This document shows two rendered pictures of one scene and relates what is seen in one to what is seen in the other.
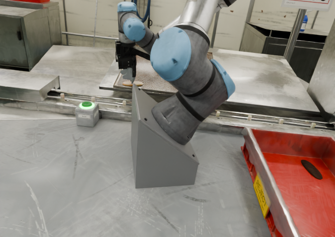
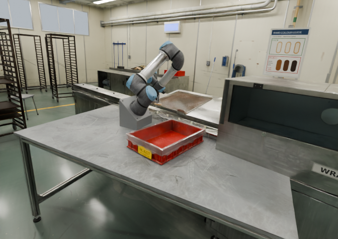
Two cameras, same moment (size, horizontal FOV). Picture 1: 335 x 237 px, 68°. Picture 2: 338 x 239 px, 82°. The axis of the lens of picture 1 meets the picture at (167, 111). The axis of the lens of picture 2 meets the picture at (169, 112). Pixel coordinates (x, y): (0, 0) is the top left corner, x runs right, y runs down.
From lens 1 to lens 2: 1.31 m
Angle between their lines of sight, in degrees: 38
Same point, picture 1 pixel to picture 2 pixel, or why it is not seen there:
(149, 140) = (121, 107)
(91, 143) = not seen: hidden behind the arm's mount
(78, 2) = (201, 76)
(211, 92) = (141, 95)
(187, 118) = (136, 104)
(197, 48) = (136, 79)
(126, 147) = not seen: hidden behind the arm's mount
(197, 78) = (135, 88)
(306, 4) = (280, 74)
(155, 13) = not seen: hidden behind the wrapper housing
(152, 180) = (123, 124)
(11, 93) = (116, 99)
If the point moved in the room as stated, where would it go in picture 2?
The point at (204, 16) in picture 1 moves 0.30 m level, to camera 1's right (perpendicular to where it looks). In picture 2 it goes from (145, 71) to (174, 75)
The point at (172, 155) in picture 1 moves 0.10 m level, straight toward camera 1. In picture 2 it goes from (129, 115) to (118, 117)
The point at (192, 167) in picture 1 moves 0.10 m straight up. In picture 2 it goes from (135, 122) to (135, 110)
